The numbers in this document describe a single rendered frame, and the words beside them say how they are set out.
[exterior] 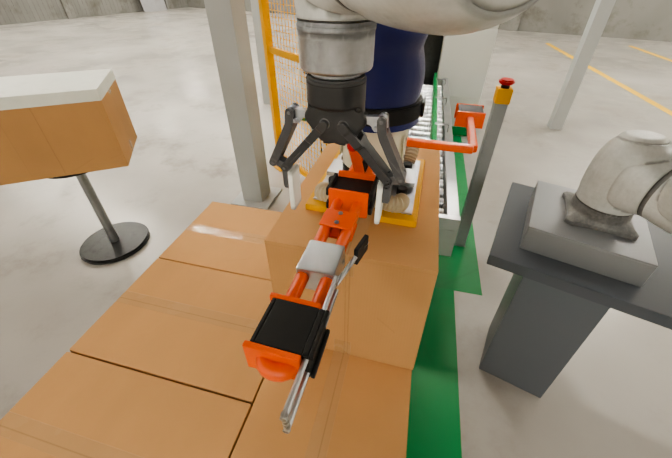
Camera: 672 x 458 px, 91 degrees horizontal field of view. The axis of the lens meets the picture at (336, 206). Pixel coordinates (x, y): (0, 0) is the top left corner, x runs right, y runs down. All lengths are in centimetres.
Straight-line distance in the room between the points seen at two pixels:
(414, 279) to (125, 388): 83
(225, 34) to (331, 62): 181
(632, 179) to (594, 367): 110
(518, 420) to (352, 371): 88
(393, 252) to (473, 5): 60
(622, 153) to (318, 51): 93
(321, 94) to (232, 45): 178
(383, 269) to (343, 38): 51
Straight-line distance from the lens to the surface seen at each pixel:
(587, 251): 118
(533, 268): 114
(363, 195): 65
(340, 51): 39
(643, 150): 115
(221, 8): 217
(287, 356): 42
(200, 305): 124
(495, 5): 22
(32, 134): 208
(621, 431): 191
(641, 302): 121
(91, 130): 200
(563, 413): 183
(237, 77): 221
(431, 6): 23
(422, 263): 75
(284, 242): 78
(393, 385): 103
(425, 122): 257
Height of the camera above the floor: 146
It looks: 36 degrees down
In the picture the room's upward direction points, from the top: straight up
